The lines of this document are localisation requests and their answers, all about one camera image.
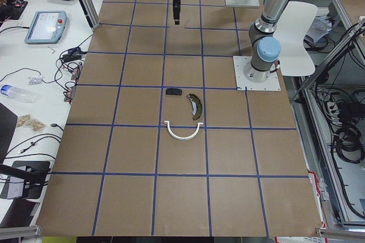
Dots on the white plastic chair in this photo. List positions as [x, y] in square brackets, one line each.
[292, 27]

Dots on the aluminium cage frame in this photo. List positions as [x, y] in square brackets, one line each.
[329, 107]

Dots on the clear plastic water bottle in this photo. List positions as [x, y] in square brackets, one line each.
[18, 94]

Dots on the black brake pad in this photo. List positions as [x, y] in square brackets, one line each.
[174, 91]

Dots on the bag of wooden pieces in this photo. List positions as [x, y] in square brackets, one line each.
[29, 122]

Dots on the silver blister pack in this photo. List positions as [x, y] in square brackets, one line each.
[34, 80]

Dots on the black usb hub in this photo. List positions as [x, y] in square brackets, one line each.
[72, 55]

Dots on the green brake shoe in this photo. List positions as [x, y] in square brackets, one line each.
[196, 105]

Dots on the near blue teach pendant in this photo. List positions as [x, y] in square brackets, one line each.
[46, 27]

